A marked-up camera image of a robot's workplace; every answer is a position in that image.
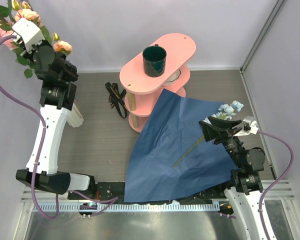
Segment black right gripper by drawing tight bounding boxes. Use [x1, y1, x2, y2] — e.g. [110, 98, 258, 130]
[199, 115, 245, 167]

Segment artificial flower bunch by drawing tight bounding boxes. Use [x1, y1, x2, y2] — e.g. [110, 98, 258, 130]
[172, 100, 244, 168]

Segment blue wrapping paper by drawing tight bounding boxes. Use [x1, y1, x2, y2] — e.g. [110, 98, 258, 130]
[124, 90, 236, 203]

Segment black ribbon gold lettering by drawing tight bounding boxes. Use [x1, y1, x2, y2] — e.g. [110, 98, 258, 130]
[105, 82, 128, 119]

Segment peach rose stem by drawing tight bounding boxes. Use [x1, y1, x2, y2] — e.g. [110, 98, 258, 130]
[9, 0, 42, 27]
[52, 32, 73, 56]

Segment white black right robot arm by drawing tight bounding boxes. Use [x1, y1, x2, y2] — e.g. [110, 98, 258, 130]
[199, 116, 276, 240]

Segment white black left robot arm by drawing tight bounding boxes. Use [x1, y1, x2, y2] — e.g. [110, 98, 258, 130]
[15, 40, 97, 200]

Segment white ribbed ceramic vase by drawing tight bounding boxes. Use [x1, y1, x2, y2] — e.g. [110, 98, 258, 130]
[67, 101, 84, 128]

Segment white bowl on shelf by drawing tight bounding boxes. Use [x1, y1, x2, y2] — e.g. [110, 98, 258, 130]
[163, 68, 182, 86]

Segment pink three-tier wooden shelf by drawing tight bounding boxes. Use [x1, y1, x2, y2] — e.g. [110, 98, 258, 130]
[119, 33, 196, 133]

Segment dark green cup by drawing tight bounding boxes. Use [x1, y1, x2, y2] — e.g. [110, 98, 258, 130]
[142, 44, 167, 78]

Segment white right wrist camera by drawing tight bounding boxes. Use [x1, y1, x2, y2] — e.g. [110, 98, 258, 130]
[234, 116, 259, 137]

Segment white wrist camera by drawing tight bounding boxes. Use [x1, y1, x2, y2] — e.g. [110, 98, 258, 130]
[234, 116, 259, 137]
[12, 17, 45, 54]

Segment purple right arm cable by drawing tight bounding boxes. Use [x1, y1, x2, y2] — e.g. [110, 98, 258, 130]
[257, 129, 295, 240]

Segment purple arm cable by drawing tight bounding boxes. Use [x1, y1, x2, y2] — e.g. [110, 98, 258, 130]
[0, 34, 120, 220]
[257, 129, 295, 240]

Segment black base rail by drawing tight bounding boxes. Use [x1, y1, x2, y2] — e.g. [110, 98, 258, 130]
[80, 181, 229, 205]

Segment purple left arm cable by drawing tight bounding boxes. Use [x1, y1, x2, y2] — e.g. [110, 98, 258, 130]
[0, 34, 120, 220]

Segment right aluminium frame post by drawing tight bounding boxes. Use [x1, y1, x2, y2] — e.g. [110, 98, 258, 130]
[239, 0, 288, 73]

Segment white slotted cable duct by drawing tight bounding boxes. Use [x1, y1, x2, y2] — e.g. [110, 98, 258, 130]
[59, 201, 220, 213]

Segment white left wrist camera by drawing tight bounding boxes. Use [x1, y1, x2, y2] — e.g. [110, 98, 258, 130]
[12, 17, 45, 54]

